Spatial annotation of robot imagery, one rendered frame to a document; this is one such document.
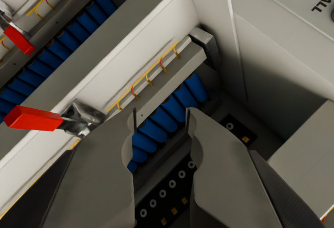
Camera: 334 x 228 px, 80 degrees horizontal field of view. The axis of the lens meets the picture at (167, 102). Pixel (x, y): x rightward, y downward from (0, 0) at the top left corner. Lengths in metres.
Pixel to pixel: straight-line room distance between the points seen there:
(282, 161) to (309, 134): 0.03
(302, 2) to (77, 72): 0.19
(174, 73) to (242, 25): 0.08
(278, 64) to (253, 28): 0.04
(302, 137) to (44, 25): 0.32
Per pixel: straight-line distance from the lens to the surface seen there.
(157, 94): 0.21
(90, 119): 0.19
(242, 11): 0.19
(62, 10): 0.33
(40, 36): 0.34
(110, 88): 0.21
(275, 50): 0.19
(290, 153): 0.18
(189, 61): 0.21
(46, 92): 0.22
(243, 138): 0.31
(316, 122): 0.19
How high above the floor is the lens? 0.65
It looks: 14 degrees down
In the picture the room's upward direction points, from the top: 135 degrees clockwise
